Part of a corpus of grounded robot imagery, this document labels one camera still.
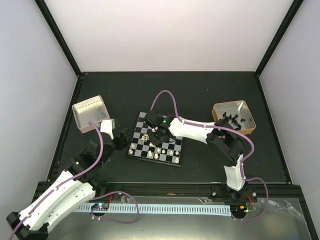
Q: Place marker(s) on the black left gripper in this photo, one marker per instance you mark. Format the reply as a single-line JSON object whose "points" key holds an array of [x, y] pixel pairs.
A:
{"points": [[122, 140]]}

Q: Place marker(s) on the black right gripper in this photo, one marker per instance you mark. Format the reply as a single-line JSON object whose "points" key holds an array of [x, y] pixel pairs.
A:
{"points": [[154, 140]]}

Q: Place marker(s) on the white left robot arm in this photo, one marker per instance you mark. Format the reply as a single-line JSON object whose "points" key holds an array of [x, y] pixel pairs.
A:
{"points": [[77, 184]]}

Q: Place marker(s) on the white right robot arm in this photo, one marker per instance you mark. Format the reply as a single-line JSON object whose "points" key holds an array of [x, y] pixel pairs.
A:
{"points": [[218, 136]]}

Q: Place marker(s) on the pile of white chess pieces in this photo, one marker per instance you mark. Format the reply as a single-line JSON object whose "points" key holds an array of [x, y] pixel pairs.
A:
{"points": [[145, 138]]}

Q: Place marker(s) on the pile of black chess pieces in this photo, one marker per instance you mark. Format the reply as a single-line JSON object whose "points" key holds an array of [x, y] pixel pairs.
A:
{"points": [[234, 120]]}

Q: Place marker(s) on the black and white chessboard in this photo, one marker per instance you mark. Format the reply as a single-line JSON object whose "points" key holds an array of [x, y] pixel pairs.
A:
{"points": [[140, 152]]}

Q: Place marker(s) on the pink metal tin box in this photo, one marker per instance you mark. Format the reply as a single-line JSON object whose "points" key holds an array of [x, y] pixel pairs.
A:
{"points": [[90, 110]]}

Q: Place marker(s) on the gold metal tin tray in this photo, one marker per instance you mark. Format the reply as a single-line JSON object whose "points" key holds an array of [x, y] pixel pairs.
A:
{"points": [[239, 107]]}

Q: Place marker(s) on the light blue slotted cable duct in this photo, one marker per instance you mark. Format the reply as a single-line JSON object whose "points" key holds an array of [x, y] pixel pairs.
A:
{"points": [[169, 209]]}

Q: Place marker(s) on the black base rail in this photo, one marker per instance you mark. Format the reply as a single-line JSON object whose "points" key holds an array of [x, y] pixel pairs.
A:
{"points": [[217, 191]]}

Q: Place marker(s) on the black frame post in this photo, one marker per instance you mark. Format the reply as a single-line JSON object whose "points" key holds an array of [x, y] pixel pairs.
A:
{"points": [[283, 27], [47, 15]]}

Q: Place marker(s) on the black frame post right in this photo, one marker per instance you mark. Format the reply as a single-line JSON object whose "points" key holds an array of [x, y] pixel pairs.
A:
{"points": [[283, 27]]}

